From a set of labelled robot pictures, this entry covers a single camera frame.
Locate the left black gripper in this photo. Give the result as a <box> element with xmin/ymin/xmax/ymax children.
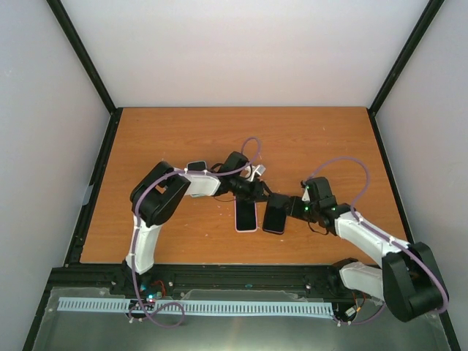
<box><xmin>230</xmin><ymin>175</ymin><xmax>275</xmax><ymax>203</ymax></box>

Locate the maroon smartphone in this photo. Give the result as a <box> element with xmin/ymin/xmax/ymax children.
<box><xmin>262</xmin><ymin>194</ymin><xmax>289</xmax><ymax>235</ymax></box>

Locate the black smartphone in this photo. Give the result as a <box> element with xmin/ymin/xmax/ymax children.
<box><xmin>235</xmin><ymin>199</ymin><xmax>257</xmax><ymax>231</ymax></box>

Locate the pink phone case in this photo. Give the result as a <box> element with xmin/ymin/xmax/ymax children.
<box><xmin>233</xmin><ymin>197</ymin><xmax>259</xmax><ymax>233</ymax></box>

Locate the light blue phone case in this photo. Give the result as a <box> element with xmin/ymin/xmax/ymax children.
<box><xmin>189</xmin><ymin>165</ymin><xmax>209</xmax><ymax>197</ymax></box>

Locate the blue smartphone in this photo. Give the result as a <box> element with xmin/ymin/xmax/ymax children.
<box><xmin>187</xmin><ymin>161</ymin><xmax>206</xmax><ymax>171</ymax></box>

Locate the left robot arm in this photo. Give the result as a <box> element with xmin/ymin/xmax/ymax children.
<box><xmin>125</xmin><ymin>151</ymin><xmax>268</xmax><ymax>295</ymax></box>

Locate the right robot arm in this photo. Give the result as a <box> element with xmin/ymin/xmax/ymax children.
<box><xmin>284</xmin><ymin>177</ymin><xmax>449</xmax><ymax>322</ymax></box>

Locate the small electronics board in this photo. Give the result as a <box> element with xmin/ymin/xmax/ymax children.
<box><xmin>140</xmin><ymin>284</ymin><xmax>166</xmax><ymax>303</ymax></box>

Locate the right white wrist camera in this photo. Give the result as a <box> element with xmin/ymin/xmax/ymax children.
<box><xmin>301</xmin><ymin>181</ymin><xmax>310</xmax><ymax>203</ymax></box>

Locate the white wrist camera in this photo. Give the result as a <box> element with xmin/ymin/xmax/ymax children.
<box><xmin>301</xmin><ymin>181</ymin><xmax>310</xmax><ymax>203</ymax></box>
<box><xmin>244</xmin><ymin>165</ymin><xmax>266</xmax><ymax>182</ymax></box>

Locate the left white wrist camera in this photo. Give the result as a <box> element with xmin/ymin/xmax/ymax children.
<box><xmin>244</xmin><ymin>165</ymin><xmax>266</xmax><ymax>182</ymax></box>

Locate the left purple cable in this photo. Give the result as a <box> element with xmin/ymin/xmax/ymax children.
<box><xmin>131</xmin><ymin>137</ymin><xmax>263</xmax><ymax>327</ymax></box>

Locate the purple cable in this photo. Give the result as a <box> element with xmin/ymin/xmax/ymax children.
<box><xmin>306</xmin><ymin>156</ymin><xmax>450</xmax><ymax>326</ymax></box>
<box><xmin>131</xmin><ymin>137</ymin><xmax>263</xmax><ymax>327</ymax></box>

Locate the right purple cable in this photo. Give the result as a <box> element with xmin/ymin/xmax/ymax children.
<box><xmin>306</xmin><ymin>156</ymin><xmax>450</xmax><ymax>326</ymax></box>

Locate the black aluminium frame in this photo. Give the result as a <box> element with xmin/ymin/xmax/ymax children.
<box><xmin>23</xmin><ymin>1</ymin><xmax>444</xmax><ymax>350</ymax></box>

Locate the light blue cable duct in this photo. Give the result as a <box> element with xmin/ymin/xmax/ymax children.
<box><xmin>57</xmin><ymin>297</ymin><xmax>333</xmax><ymax>319</ymax></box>

